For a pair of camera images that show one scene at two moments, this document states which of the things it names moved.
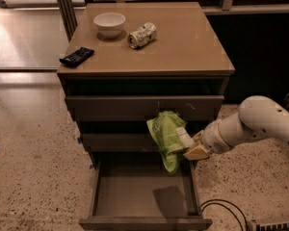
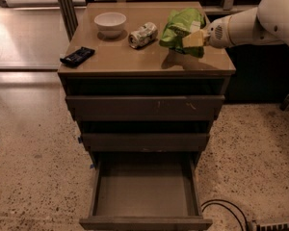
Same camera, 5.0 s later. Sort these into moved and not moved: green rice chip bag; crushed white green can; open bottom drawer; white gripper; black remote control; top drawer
Moved: green rice chip bag; white gripper
Not moved: top drawer; black remote control; open bottom drawer; crushed white green can
